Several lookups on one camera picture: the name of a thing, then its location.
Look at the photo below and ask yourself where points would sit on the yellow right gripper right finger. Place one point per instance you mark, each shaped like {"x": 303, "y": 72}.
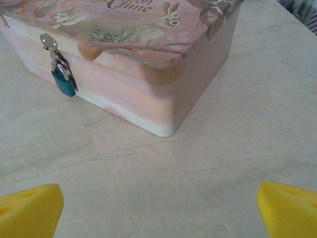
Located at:
{"x": 287, "y": 213}

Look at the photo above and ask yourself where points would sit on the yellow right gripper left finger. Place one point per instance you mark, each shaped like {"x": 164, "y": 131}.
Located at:
{"x": 29, "y": 210}

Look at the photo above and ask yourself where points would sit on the small teal padlock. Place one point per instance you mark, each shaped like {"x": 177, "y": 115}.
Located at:
{"x": 62, "y": 84}

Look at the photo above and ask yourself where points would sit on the silver hasp latch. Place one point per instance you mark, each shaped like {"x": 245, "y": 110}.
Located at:
{"x": 48, "y": 43}

